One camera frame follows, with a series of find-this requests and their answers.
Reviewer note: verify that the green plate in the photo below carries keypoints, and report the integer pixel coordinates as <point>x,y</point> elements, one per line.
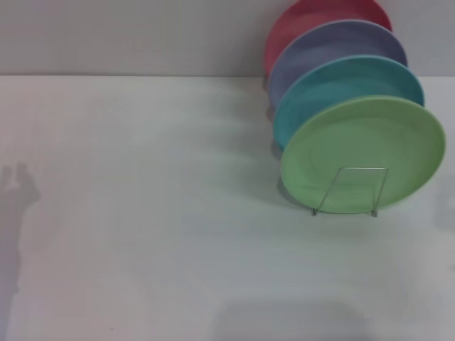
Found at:
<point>373,142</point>

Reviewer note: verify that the light blue plate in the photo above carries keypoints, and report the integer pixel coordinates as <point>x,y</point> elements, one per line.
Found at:
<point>320,96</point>

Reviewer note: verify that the purple plate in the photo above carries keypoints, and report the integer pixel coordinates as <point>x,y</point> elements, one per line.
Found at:
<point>320,53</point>

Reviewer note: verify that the red plate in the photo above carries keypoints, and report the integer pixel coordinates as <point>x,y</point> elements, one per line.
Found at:
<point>302,21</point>

